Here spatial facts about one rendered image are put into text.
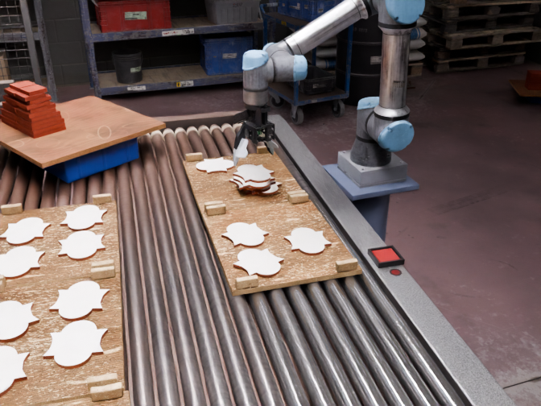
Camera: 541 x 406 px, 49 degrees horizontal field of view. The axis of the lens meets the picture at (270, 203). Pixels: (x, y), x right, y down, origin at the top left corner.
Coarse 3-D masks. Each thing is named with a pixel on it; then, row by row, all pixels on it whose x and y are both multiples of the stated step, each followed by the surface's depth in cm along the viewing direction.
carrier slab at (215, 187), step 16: (240, 160) 216; (256, 160) 216; (272, 160) 216; (192, 176) 204; (208, 176) 204; (224, 176) 204; (272, 176) 204; (288, 176) 204; (192, 192) 196; (208, 192) 193; (224, 192) 193; (240, 192) 193; (240, 208) 184
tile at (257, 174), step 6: (240, 168) 196; (246, 168) 196; (252, 168) 196; (258, 168) 196; (264, 168) 196; (234, 174) 192; (240, 174) 192; (246, 174) 192; (252, 174) 192; (258, 174) 192; (264, 174) 192; (270, 174) 194; (246, 180) 188; (252, 180) 189; (258, 180) 188; (264, 180) 188
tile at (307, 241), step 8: (296, 232) 169; (304, 232) 169; (312, 232) 169; (320, 232) 169; (288, 240) 166; (296, 240) 165; (304, 240) 165; (312, 240) 165; (320, 240) 165; (296, 248) 161; (304, 248) 161; (312, 248) 161; (320, 248) 161
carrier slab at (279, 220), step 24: (216, 216) 179; (240, 216) 179; (264, 216) 179; (288, 216) 179; (312, 216) 179; (216, 240) 167; (264, 240) 167; (336, 240) 167; (288, 264) 156; (312, 264) 156; (264, 288) 148
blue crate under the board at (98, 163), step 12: (120, 144) 213; (132, 144) 217; (84, 156) 203; (96, 156) 207; (108, 156) 210; (120, 156) 214; (132, 156) 218; (48, 168) 208; (60, 168) 202; (72, 168) 201; (84, 168) 204; (96, 168) 208; (108, 168) 212; (72, 180) 203
